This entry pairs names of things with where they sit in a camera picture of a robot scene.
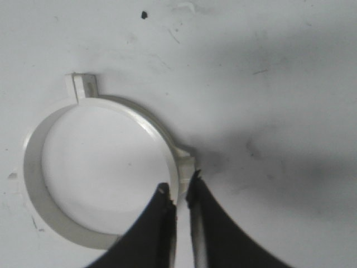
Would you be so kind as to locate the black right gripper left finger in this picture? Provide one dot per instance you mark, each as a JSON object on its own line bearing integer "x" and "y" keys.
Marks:
{"x": 151, "y": 240}

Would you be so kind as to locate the white half pipe clamp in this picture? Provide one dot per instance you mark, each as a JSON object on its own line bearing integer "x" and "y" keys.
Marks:
{"x": 83, "y": 88}
{"x": 31, "y": 179}

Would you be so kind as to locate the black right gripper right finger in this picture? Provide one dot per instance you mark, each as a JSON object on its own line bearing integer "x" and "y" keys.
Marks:
{"x": 217, "y": 241}

